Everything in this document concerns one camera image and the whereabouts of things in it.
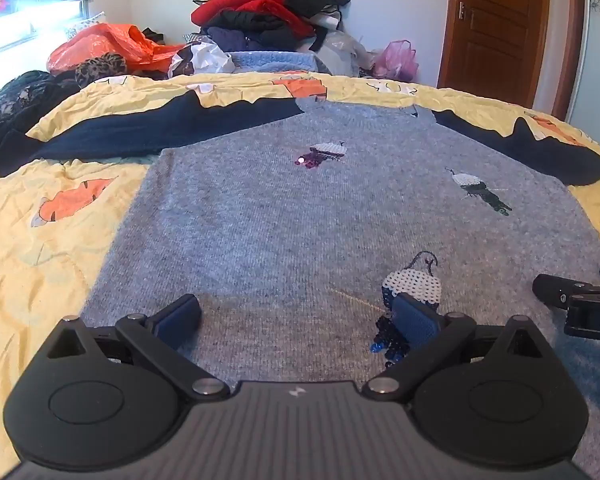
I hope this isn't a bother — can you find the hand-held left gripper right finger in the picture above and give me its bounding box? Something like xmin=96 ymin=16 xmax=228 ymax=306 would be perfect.
xmin=362 ymin=293 xmax=549 ymax=402

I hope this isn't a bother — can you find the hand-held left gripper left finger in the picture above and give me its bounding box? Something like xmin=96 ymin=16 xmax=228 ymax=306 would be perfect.
xmin=45 ymin=293 xmax=231 ymax=402

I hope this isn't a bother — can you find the grey sweater with navy sleeves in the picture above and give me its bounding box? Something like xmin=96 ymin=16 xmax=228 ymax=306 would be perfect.
xmin=0 ymin=91 xmax=600 ymax=480

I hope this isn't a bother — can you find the yellow printed blanket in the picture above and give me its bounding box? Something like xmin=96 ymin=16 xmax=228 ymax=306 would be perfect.
xmin=0 ymin=71 xmax=600 ymax=480

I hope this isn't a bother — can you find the pink plastic bag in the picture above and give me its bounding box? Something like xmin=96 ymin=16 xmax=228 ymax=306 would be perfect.
xmin=373 ymin=39 xmax=419 ymax=82

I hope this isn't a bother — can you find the silver white plastic bag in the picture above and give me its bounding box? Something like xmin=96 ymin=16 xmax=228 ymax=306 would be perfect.
xmin=168 ymin=42 xmax=237 ymax=79

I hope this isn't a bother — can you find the leopard print cloth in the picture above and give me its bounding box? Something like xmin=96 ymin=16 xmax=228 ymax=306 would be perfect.
xmin=75 ymin=53 xmax=128 ymax=87

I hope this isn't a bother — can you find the black lace cloth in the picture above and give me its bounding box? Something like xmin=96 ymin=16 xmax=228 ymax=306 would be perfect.
xmin=0 ymin=70 xmax=83 ymax=166

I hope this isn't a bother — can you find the brown wooden door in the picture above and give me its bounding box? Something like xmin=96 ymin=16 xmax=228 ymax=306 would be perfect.
xmin=436 ymin=0 xmax=586 ymax=122

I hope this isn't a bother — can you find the light blue knit garment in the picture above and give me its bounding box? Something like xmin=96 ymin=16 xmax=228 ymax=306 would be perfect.
xmin=228 ymin=51 xmax=331 ymax=76

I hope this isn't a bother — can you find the clear plastic bag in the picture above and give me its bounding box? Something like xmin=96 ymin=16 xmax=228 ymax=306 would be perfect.
xmin=316 ymin=30 xmax=376 ymax=78

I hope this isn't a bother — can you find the orange plastic bag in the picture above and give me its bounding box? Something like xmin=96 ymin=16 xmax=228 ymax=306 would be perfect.
xmin=47 ymin=23 xmax=187 ymax=76

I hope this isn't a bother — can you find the navy jacket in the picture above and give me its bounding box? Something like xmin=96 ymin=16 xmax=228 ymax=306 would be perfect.
xmin=200 ymin=10 xmax=306 ymax=54

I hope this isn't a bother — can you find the red garment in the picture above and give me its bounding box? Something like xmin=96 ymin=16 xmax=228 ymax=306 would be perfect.
xmin=190 ymin=0 xmax=316 ymax=38

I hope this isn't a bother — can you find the window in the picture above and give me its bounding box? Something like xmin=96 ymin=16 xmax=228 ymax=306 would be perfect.
xmin=0 ymin=0 xmax=88 ymax=58

